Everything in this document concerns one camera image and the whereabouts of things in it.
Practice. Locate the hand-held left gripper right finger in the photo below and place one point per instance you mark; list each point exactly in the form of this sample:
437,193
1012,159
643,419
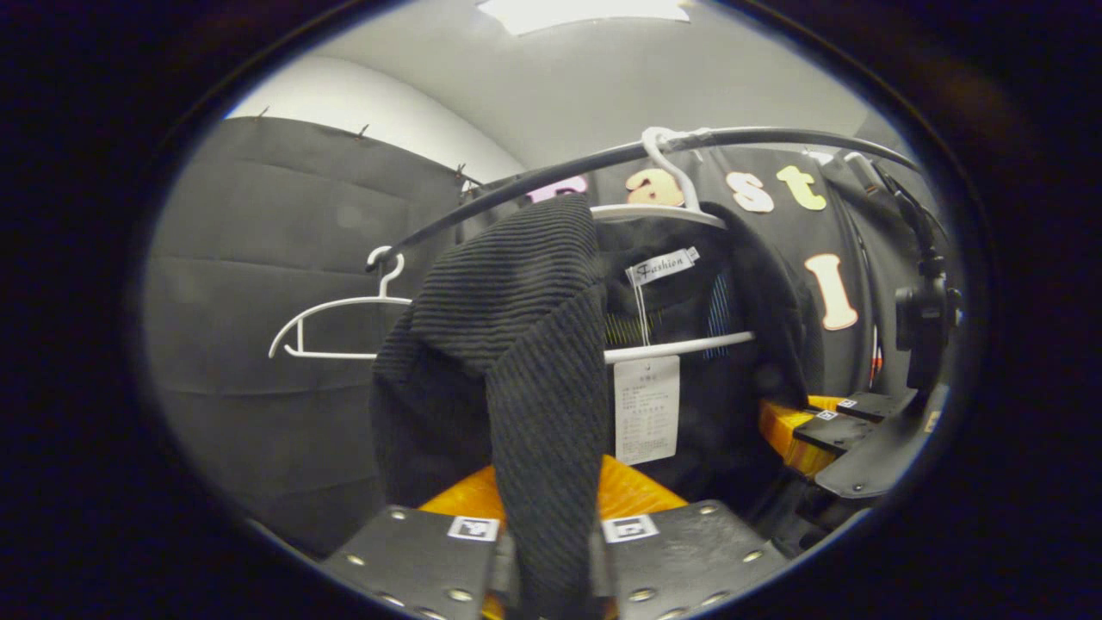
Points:
689,560

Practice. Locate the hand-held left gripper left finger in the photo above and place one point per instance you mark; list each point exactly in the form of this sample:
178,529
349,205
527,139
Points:
413,560

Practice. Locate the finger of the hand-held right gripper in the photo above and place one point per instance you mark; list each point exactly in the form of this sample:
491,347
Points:
878,406
839,430

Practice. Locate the white plastic hanger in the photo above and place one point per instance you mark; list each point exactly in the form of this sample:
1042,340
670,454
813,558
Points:
680,346
336,355

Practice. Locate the black knit jacket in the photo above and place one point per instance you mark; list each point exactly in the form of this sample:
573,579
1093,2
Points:
534,344

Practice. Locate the black metal clothes rack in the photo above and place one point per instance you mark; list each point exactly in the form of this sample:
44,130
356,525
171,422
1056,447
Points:
775,133

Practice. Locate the black backdrop cloth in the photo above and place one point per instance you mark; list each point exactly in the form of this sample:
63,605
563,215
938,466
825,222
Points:
258,258

